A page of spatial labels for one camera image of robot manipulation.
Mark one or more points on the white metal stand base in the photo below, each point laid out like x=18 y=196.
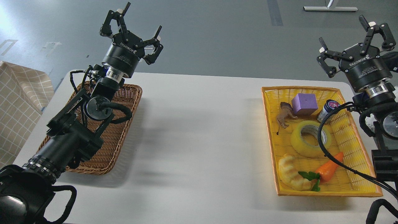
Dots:
x=330 y=6

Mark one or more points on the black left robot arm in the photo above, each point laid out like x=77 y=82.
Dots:
x=25 y=193

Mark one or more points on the small blue-lidded jar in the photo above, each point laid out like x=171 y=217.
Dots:
x=328 y=107

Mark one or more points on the yellow plastic basket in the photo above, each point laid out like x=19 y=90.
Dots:
x=343 y=137

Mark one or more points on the orange toy carrot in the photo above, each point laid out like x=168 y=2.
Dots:
x=323 y=174

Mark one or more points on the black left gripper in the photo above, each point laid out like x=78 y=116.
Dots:
x=122 y=54

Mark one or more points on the brown toy lion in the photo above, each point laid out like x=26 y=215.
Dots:
x=286 y=111

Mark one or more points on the yellow tape roll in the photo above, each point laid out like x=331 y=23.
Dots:
x=304 y=139

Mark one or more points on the purple foam cube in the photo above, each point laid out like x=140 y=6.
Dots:
x=304 y=104

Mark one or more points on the toy croissant bread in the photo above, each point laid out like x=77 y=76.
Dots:
x=290 y=176

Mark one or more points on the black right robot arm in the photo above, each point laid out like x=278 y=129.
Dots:
x=375 y=100

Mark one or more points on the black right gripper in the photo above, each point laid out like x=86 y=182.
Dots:
x=363 y=70

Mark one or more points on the beige checkered cloth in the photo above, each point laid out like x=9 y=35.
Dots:
x=24 y=92

